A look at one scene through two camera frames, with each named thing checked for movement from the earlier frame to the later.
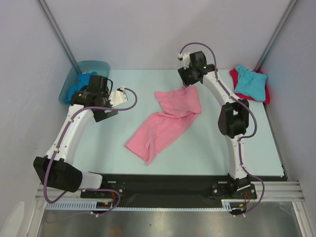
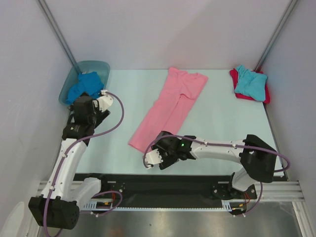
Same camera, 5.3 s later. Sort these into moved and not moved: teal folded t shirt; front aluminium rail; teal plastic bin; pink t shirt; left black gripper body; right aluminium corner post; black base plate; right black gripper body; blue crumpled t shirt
Moved: left black gripper body; right black gripper body; pink t shirt
Not moved: right aluminium corner post; teal plastic bin; blue crumpled t shirt; front aluminium rail; teal folded t shirt; black base plate
